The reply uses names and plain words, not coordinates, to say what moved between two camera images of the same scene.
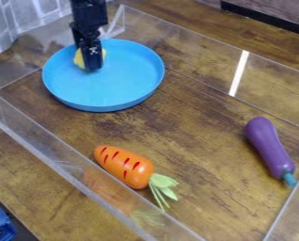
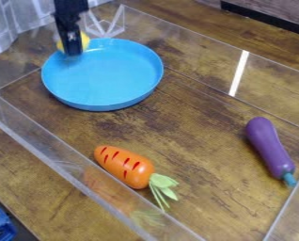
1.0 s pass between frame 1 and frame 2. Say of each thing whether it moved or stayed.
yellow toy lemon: moved
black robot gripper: moved
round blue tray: stayed
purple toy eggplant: stayed
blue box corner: stayed
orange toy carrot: stayed
